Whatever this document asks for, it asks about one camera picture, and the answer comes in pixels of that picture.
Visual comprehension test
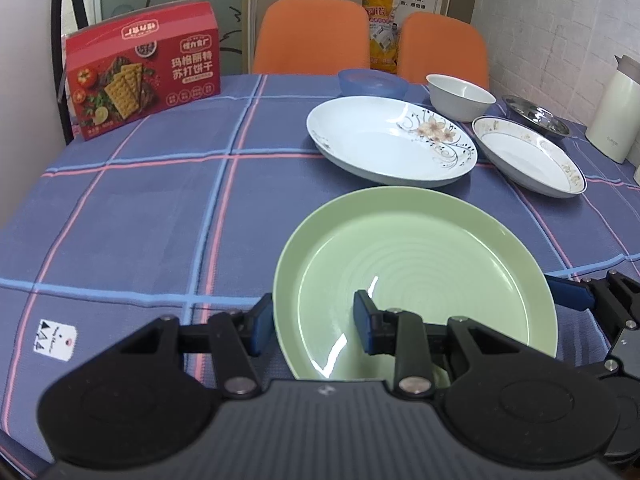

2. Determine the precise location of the orange chair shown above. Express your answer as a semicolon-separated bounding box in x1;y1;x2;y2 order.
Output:
252;0;370;76
397;12;489;90

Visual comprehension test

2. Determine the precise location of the white thermos jug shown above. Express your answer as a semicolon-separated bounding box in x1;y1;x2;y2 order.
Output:
586;55;640;164

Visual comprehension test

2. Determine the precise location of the left orange chair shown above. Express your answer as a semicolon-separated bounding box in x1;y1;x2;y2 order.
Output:
252;0;370;76

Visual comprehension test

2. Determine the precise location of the red cracker box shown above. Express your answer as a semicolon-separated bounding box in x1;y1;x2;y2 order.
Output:
65;0;221;140

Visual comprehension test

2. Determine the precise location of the blue plastic bowl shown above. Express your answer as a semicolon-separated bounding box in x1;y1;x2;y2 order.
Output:
337;68;409;100

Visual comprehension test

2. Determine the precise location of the large white floral plate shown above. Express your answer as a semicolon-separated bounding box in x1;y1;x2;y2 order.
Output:
306;96;478;188

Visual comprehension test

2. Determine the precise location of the yellow snack bag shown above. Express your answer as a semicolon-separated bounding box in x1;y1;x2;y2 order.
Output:
362;0;399;74

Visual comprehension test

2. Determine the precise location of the green plate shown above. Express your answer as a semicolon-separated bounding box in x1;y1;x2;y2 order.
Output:
272;186;558;380

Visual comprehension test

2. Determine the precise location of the blue plaid tablecloth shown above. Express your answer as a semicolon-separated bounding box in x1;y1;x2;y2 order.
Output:
0;72;640;480

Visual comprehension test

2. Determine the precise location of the stainless steel bowl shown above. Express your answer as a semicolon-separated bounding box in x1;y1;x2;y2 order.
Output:
503;96;570;141

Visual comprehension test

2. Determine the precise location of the right orange chair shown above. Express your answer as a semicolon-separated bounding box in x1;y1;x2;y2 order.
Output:
397;12;489;90

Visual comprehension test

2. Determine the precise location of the white bowl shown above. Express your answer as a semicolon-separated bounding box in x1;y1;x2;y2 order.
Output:
426;74;497;122

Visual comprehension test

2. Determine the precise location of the white gold-rimmed plate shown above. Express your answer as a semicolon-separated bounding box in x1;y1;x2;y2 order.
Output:
472;116;587;198

